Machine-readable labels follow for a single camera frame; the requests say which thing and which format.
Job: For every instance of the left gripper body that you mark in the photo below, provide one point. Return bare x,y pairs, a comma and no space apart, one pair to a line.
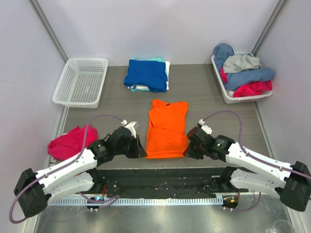
133,147

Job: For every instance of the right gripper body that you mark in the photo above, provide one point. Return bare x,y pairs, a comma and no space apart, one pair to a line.
193,147

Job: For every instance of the orange t-shirt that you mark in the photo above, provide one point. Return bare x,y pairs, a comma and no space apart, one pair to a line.
166,137

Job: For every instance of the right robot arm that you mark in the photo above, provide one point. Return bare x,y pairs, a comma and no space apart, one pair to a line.
248,170

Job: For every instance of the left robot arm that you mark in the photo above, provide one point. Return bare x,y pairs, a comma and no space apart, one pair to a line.
36,189

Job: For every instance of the pink cloth on table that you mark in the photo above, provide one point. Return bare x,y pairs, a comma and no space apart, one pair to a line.
67,145

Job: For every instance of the white plastic bin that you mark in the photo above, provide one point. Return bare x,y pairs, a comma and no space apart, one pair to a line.
228,98

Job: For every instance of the folded teal t-shirt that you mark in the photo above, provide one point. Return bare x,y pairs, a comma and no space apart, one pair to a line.
155,59

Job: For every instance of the white perforated plastic basket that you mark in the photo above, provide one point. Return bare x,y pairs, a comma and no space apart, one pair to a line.
81,82

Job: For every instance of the pink t-shirt in bin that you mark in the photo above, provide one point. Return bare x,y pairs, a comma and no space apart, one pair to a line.
251,89

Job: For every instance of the folded blue t-shirt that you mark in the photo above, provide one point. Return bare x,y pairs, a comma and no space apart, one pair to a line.
151,74

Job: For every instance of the folded white t-shirt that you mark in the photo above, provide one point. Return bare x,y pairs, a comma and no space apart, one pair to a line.
167,71

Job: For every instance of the grey t-shirt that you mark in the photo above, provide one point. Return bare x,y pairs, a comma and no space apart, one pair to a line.
238,63

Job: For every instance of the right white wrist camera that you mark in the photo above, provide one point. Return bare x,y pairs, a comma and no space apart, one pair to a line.
204,127

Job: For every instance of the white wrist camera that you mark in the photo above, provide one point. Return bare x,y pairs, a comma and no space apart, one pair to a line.
131,126
204,127

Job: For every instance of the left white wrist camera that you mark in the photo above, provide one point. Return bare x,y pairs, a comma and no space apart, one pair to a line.
131,126

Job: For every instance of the aluminium rail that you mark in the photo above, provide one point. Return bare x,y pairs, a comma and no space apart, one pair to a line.
61,186

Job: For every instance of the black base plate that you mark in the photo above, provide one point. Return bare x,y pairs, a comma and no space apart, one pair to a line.
166,183

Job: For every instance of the white slotted cable duct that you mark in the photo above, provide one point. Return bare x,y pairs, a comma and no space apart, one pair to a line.
80,201

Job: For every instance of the right corner metal post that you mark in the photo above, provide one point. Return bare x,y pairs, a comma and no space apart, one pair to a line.
279,7

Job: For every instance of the corner metal post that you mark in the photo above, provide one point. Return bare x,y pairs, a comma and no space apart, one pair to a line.
48,28
279,7

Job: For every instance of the left corner metal post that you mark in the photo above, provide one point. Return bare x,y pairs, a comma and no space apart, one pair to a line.
48,28

